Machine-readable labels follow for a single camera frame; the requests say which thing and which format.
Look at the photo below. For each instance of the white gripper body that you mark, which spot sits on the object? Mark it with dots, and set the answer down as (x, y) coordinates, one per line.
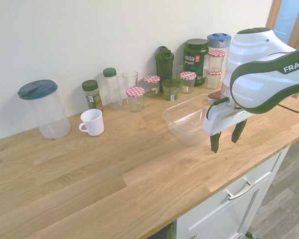
(219, 119)

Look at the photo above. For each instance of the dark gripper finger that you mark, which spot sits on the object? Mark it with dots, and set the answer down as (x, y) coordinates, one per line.
(238, 132)
(215, 143)

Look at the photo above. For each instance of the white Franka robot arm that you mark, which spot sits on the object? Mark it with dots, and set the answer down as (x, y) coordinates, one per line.
(251, 74)

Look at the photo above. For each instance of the clear rectangular plastic container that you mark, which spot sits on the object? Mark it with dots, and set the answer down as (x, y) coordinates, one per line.
(184, 119)

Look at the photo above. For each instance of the dark Vega protein powder tub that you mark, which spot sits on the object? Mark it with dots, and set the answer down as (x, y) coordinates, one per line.
(195, 62)

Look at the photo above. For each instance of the small red and grey object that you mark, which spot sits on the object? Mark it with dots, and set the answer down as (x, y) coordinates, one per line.
(214, 96)

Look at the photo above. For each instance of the small green glass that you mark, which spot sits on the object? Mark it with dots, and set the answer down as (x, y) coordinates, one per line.
(171, 90)

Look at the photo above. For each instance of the white kitchen cabinet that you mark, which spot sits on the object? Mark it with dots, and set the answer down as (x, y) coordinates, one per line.
(234, 199)

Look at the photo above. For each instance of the dark green shaker bottle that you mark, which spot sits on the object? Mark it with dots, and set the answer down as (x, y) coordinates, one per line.
(165, 67)

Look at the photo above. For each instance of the clear pitcher with blue lid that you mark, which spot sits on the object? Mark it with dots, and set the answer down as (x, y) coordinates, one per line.
(218, 41)

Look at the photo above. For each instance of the tall clear drinking glass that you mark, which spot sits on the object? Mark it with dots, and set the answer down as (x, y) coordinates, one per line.
(129, 79)

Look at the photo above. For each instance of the black stand foot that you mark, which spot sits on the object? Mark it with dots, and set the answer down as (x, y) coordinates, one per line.
(251, 235)

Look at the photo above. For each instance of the clear bottle with green cap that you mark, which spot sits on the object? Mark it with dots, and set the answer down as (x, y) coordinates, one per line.
(112, 89)

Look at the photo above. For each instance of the white ribbed mug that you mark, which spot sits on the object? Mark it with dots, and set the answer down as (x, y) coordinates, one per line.
(93, 122)

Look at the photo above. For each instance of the spice jar with green lid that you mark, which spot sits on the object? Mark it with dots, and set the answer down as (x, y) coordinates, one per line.
(93, 98)

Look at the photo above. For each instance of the clear canister with teal lid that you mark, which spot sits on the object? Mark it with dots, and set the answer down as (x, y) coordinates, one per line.
(47, 112)

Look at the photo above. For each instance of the wooden door frame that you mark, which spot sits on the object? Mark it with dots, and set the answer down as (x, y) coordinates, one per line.
(274, 15)

